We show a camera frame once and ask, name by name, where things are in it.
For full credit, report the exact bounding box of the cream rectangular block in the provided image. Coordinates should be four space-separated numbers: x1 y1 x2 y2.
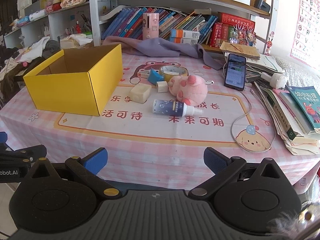
129 83 152 104

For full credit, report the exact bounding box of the pink printed tablecloth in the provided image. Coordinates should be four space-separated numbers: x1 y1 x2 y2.
0 44 320 193

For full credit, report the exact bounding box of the stack of loose papers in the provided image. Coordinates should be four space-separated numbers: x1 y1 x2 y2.
246 54 285 78

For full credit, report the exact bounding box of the white wooden bookshelf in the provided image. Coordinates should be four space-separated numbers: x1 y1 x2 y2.
89 0 278 55

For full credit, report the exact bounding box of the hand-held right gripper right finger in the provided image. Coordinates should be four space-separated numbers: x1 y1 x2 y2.
188 147 288 201

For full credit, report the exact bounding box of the yellow tape roll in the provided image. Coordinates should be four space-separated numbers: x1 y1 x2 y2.
159 66 188 82

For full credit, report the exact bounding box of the grey knitted blanket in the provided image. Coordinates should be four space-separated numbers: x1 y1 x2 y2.
271 55 320 90

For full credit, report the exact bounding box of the purple cloth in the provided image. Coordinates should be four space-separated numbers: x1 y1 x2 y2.
104 35 227 70

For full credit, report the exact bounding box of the white plastic bag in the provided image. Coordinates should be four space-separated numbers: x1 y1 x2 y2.
60 34 93 49

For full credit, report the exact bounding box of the blue white spray bottle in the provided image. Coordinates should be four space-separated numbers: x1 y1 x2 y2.
152 99 204 117

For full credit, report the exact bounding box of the alphabet wall poster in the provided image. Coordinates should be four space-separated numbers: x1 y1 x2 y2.
290 0 320 69

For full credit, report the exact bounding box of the pink plush pig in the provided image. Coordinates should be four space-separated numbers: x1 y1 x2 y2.
168 74 208 107

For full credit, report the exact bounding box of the pile of clothes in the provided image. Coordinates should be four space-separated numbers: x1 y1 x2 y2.
0 36 60 80

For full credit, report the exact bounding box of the grey fluffy fabric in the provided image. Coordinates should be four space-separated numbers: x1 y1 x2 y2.
267 200 320 240

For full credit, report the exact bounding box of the stack of textbooks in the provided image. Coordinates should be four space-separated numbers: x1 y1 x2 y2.
254 81 320 155

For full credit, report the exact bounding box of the row of blue books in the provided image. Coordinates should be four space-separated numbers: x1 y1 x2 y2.
101 7 218 44

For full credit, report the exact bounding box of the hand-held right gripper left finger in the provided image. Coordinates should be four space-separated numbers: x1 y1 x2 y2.
24 148 123 200

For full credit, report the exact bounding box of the yellow cardboard box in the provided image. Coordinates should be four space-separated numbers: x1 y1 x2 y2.
23 43 123 117

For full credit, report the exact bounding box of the pink cylindrical case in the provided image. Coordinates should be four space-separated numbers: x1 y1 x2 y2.
142 12 160 41

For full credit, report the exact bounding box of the black smartphone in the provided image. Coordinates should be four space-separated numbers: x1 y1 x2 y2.
224 53 247 91

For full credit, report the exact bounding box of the white charging cable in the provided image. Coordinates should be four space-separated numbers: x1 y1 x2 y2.
230 89 277 153

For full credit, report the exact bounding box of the red dictionary set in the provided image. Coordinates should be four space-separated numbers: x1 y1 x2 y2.
209 12 256 48

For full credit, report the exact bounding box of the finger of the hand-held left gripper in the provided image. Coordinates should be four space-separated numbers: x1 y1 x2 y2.
0 132 12 152
0 144 47 167

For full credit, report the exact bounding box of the small black device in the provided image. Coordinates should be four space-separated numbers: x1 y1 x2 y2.
254 0 271 13

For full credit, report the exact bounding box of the grey storage box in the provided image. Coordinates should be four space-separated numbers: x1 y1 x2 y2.
24 0 47 14

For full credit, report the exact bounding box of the white wrapped packet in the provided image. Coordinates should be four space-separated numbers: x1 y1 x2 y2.
29 9 47 21

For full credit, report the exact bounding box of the white cubby shelf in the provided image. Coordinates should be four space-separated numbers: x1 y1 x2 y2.
4 1 93 48

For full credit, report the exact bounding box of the brown paper notebook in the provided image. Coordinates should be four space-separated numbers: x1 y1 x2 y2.
220 41 261 60

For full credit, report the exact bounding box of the teal children's book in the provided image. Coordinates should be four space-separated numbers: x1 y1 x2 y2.
285 85 320 131

